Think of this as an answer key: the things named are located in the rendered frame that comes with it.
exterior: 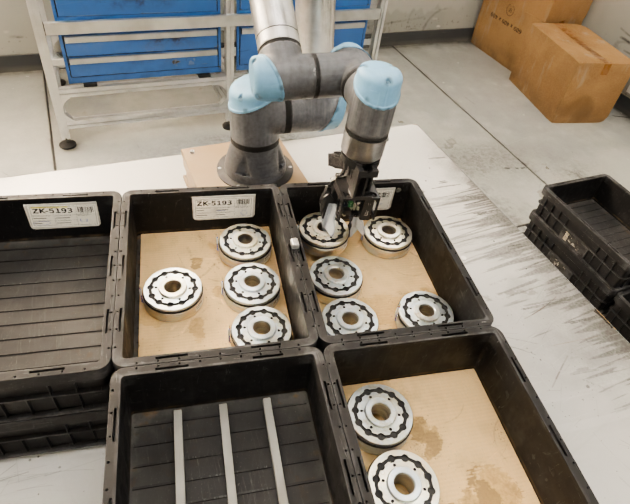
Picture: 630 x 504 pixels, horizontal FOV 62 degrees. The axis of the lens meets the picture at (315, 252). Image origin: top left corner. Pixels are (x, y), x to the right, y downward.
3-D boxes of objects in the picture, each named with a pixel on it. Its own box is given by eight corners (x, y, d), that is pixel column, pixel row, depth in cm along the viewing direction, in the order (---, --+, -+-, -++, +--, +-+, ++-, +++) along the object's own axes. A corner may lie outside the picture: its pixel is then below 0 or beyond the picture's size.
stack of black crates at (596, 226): (495, 276, 208) (541, 185, 177) (553, 261, 219) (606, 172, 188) (564, 357, 183) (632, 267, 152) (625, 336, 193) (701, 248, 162)
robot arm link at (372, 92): (394, 57, 86) (414, 81, 81) (378, 116, 94) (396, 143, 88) (349, 55, 84) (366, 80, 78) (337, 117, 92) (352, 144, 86)
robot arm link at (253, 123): (226, 123, 128) (223, 69, 118) (280, 119, 131) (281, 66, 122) (233, 150, 119) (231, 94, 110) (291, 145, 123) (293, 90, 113)
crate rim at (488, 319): (277, 192, 109) (278, 183, 107) (412, 186, 115) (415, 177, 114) (319, 353, 81) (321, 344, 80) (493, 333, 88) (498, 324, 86)
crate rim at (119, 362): (124, 200, 102) (122, 190, 100) (277, 192, 109) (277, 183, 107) (113, 378, 74) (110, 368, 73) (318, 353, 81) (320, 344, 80)
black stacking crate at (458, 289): (275, 228, 115) (278, 186, 107) (402, 220, 122) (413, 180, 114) (313, 385, 88) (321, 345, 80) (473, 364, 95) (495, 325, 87)
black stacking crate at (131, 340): (131, 236, 108) (123, 193, 101) (273, 228, 115) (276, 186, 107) (124, 411, 81) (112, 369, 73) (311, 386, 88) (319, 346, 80)
